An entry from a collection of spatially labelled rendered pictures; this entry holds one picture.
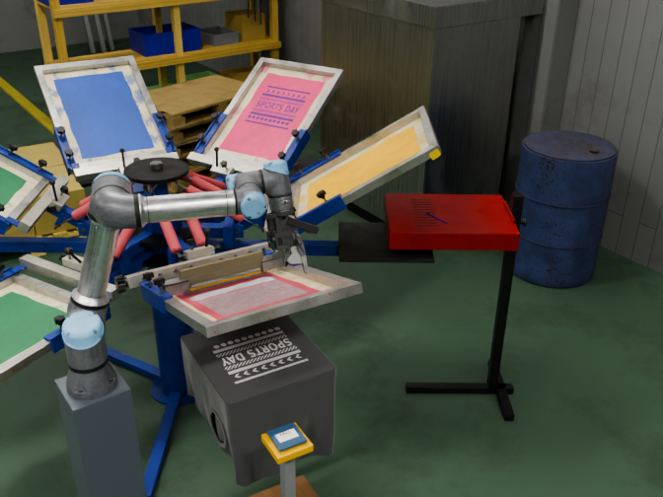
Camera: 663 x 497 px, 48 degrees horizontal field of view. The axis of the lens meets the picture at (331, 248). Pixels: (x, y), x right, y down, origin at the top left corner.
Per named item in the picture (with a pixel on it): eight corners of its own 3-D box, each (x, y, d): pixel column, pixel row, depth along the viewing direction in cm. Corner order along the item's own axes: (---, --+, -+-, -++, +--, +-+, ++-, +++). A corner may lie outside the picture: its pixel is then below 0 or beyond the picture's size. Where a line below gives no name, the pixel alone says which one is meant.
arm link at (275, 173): (257, 162, 230) (285, 158, 232) (263, 196, 233) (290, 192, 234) (261, 164, 223) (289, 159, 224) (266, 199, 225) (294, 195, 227)
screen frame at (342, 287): (363, 292, 263) (361, 282, 262) (207, 338, 237) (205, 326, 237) (273, 263, 332) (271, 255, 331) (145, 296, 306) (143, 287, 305)
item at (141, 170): (226, 396, 412) (210, 169, 349) (156, 419, 394) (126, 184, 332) (200, 358, 443) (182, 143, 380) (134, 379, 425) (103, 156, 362)
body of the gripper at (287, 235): (268, 249, 234) (262, 212, 232) (292, 243, 238) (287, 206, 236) (278, 252, 228) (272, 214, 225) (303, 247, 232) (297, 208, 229)
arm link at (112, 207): (86, 203, 198) (267, 188, 209) (88, 187, 208) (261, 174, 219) (92, 243, 204) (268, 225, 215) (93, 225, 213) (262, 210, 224)
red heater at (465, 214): (498, 212, 392) (501, 191, 387) (517, 253, 352) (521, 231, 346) (383, 211, 392) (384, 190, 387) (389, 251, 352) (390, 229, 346)
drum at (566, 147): (613, 273, 540) (640, 147, 495) (553, 299, 507) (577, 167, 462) (545, 240, 586) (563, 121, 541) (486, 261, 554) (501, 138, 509)
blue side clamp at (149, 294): (176, 310, 282) (173, 292, 280) (163, 314, 279) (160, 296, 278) (155, 297, 308) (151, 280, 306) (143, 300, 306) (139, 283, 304)
